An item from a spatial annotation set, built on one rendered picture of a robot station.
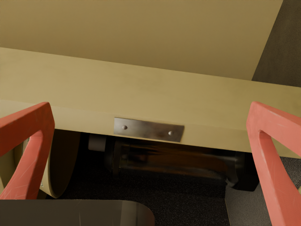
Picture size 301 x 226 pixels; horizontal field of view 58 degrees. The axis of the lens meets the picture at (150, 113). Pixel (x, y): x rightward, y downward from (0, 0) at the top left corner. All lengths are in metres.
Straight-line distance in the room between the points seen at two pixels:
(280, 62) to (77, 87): 0.43
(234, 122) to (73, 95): 0.17
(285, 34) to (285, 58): 0.05
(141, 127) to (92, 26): 0.46
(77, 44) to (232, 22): 0.38
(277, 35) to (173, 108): 0.41
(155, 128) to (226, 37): 0.47
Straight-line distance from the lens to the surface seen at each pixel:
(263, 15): 0.71
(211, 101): 0.32
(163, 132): 0.28
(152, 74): 0.35
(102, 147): 0.44
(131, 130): 0.28
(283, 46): 0.62
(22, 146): 0.40
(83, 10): 0.69
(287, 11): 0.65
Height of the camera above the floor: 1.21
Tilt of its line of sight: 2 degrees down
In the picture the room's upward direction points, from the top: 83 degrees counter-clockwise
